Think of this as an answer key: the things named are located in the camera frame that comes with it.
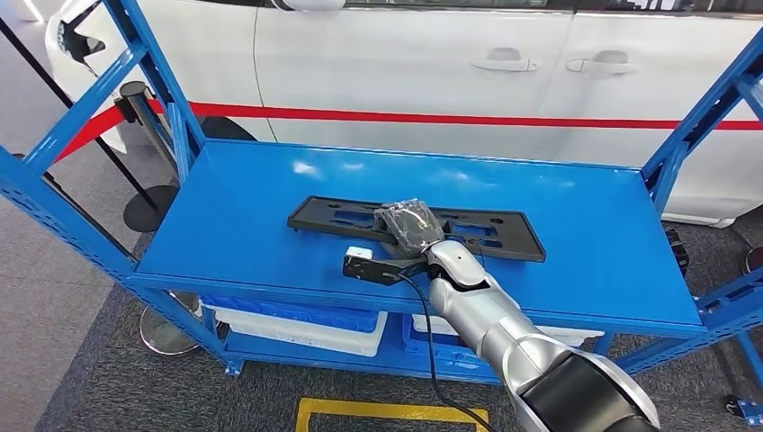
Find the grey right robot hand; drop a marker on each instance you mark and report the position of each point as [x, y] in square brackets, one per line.
[411, 229]

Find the black plastic plate frame part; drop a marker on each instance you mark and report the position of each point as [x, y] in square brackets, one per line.
[322, 217]

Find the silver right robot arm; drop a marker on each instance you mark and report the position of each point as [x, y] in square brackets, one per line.
[495, 322]

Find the blue steel shelf rack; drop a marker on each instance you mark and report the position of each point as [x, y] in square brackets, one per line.
[238, 197]

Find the red barrier belt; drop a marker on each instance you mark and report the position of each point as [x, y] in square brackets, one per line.
[417, 117]
[89, 134]

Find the blue plastic bin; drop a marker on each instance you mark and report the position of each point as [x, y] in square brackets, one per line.
[435, 352]
[286, 313]

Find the white plastic bin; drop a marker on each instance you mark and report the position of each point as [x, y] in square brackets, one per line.
[286, 341]
[572, 337]

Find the white car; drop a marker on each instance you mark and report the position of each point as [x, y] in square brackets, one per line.
[387, 59]

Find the yellow floor tape square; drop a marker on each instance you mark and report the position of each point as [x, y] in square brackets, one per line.
[357, 410]

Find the black car tyre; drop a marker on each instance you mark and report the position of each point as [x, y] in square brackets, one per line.
[229, 129]

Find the small black plastic component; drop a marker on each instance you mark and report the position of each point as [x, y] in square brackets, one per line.
[676, 253]

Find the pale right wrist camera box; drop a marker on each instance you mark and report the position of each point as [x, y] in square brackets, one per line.
[359, 253]

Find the chrome stanchion post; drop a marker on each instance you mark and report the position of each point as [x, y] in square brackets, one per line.
[132, 98]
[170, 337]

